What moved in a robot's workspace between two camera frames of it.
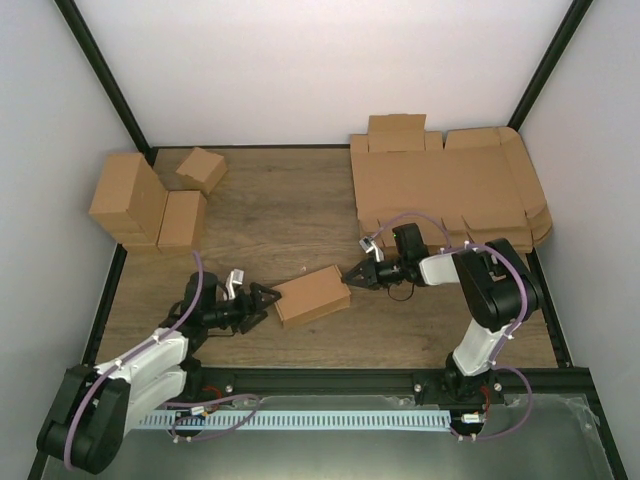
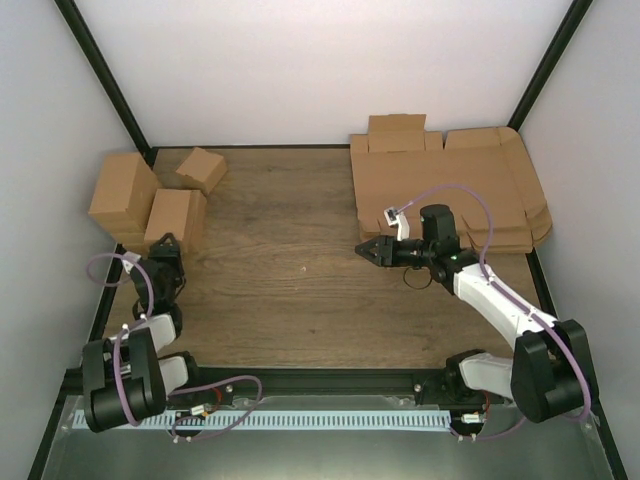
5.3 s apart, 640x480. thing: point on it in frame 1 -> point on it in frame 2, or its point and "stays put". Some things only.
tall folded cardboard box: x=130 y=199 stays put
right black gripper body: x=388 y=276 -> x=405 y=259
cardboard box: x=306 y=299 -> x=179 y=212
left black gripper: x=256 y=289 -> x=168 y=254
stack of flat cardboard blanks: x=476 y=185 stays put
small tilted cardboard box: x=205 y=166 stays put
